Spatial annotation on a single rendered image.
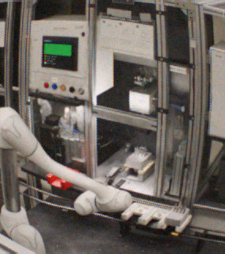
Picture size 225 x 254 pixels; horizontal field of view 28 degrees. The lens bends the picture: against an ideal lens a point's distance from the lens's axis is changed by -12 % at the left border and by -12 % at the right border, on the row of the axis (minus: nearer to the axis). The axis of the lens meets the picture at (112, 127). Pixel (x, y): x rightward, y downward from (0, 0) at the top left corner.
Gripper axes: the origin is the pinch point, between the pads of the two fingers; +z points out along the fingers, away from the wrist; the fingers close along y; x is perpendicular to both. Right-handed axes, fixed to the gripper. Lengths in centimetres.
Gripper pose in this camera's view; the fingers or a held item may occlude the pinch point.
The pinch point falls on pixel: (121, 175)
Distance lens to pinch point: 265.0
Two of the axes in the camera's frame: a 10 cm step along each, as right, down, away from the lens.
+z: 5.0, -3.6, 7.9
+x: -8.6, -2.1, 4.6
